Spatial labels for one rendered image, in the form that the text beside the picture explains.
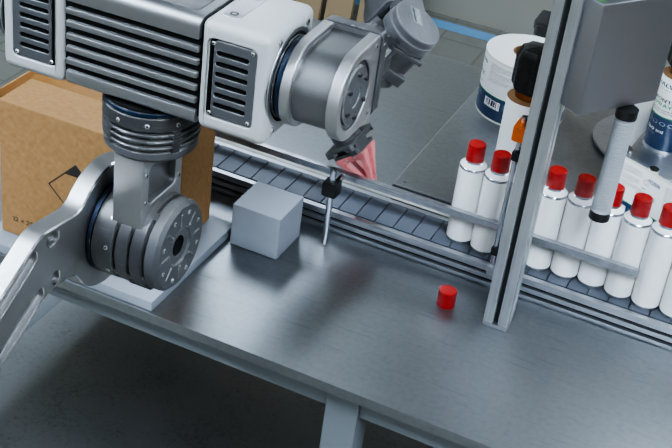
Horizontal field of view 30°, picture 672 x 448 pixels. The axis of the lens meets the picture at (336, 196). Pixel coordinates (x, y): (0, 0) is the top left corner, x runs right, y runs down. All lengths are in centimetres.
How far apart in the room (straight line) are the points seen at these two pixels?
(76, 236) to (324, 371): 53
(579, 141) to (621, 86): 79
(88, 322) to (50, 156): 101
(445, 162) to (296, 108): 110
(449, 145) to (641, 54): 77
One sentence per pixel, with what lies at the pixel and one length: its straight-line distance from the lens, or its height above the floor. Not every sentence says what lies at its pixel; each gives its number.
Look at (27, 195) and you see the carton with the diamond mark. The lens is 229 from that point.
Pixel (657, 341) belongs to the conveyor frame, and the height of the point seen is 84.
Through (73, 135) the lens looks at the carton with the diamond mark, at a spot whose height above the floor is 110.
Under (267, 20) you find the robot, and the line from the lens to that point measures 157.
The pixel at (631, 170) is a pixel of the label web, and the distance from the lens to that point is 241.
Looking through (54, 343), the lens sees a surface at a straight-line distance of 310.
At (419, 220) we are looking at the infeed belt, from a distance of 243.
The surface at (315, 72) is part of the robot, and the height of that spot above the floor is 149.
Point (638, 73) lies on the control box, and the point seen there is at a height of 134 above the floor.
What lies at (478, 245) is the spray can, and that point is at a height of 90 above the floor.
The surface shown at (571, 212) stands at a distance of 228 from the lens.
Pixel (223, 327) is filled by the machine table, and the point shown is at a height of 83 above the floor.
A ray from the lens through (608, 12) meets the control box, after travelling 195.
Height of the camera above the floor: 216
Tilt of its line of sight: 31 degrees down
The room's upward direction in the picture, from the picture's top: 8 degrees clockwise
